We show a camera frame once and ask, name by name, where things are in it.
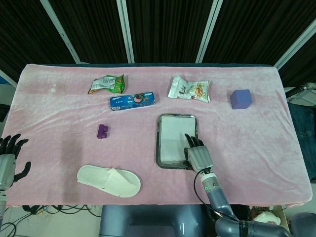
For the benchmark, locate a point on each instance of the crumpled green snack bag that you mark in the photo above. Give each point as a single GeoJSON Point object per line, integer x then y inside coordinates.
{"type": "Point", "coordinates": [107, 84]}

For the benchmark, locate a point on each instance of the dark blue jeans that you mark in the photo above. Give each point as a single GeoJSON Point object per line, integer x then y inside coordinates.
{"type": "Point", "coordinates": [304, 138]}

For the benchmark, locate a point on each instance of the white paper sheet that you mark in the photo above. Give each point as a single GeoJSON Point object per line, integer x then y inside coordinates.
{"type": "Point", "coordinates": [172, 133]}

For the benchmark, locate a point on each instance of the white partition post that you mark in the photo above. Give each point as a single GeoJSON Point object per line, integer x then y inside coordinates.
{"type": "Point", "coordinates": [7, 77]}
{"type": "Point", "coordinates": [126, 32]}
{"type": "Point", "coordinates": [61, 32]}
{"type": "Point", "coordinates": [208, 32]}
{"type": "Point", "coordinates": [293, 44]}

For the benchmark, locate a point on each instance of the black and silver right hand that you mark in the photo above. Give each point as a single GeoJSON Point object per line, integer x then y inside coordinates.
{"type": "Point", "coordinates": [200, 155]}

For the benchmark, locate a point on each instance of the pink plush table cloth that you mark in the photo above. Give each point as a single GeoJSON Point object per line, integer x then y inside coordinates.
{"type": "Point", "coordinates": [123, 153]}

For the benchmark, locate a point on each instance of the metal tray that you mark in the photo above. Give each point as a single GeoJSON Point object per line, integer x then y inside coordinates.
{"type": "Point", "coordinates": [172, 165]}

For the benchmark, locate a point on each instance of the purple foam cube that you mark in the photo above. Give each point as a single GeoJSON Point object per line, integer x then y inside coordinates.
{"type": "Point", "coordinates": [240, 100]}

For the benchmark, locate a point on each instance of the black and silver left hand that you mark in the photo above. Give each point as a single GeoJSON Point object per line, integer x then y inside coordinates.
{"type": "Point", "coordinates": [6, 168]}

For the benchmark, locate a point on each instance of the white and green snack bag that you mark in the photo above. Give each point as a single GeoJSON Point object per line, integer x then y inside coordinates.
{"type": "Point", "coordinates": [190, 90]}

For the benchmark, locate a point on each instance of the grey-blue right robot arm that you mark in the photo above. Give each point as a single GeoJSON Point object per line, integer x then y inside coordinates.
{"type": "Point", "coordinates": [217, 195]}

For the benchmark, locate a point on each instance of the purple toy building block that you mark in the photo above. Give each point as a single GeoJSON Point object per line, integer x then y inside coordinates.
{"type": "Point", "coordinates": [102, 132]}

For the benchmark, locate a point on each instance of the blue Oreo cookie box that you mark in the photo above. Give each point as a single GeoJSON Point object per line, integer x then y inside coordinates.
{"type": "Point", "coordinates": [133, 101]}

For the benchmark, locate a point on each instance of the silver foil bag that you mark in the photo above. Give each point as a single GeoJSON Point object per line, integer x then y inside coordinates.
{"type": "Point", "coordinates": [304, 97]}

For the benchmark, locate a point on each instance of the grey-blue robot torso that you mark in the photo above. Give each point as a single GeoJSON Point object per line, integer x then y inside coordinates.
{"type": "Point", "coordinates": [148, 219]}

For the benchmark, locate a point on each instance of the white disposable slipper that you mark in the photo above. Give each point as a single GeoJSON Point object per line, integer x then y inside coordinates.
{"type": "Point", "coordinates": [98, 179]}

